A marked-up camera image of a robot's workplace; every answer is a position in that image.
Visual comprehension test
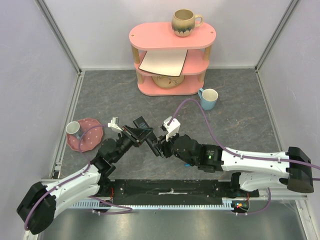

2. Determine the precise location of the beige painted bowl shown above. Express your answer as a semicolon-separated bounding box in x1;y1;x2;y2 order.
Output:
151;75;185;89

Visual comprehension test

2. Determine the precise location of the light blue mug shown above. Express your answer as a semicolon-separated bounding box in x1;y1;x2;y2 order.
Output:
198;88;219;111

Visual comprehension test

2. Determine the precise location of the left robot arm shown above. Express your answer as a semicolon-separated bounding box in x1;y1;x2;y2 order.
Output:
16;125;153;235

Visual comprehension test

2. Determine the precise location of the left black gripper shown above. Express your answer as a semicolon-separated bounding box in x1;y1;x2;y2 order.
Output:
112;124;154;163

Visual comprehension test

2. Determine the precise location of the purple cable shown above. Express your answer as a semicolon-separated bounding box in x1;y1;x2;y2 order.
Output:
168;98;320;216
24;126;134;231

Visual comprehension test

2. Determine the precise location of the grey white cup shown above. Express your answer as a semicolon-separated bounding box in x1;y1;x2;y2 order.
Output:
65;121;83;140

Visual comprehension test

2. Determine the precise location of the slotted cable duct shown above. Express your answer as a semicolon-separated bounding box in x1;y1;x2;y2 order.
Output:
69;198;234;211

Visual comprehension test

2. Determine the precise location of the pink polka-dot plate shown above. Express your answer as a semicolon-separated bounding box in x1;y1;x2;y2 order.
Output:
66;118;104;152

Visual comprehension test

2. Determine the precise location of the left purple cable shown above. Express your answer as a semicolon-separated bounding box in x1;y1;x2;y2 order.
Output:
24;126;134;231

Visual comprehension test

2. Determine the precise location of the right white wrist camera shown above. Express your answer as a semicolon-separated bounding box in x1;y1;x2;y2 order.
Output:
162;116;181;142

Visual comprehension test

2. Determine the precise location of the white black-edged board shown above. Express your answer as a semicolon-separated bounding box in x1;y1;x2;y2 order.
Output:
139;49;188;77

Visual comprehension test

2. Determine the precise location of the black remote control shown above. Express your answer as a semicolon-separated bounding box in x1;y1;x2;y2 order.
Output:
133;116;161;157

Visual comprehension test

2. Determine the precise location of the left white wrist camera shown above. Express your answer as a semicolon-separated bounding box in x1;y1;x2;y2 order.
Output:
107;117;123;133

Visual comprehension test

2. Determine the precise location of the beige ceramic mug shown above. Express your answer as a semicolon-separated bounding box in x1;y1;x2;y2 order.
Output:
171;9;204;37

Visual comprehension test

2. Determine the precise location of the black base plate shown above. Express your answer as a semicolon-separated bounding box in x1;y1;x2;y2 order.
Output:
81;178;260;207

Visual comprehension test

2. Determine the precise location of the pink three-tier shelf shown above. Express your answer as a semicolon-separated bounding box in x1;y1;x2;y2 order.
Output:
129;22;216;96

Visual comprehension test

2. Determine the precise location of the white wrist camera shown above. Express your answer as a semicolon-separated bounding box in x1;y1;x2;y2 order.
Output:
107;117;123;133
162;116;181;142

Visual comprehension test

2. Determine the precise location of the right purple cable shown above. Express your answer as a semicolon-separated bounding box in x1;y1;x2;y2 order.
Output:
168;98;320;216

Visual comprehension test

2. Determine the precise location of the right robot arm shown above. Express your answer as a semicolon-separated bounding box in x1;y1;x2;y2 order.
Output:
151;134;314;197

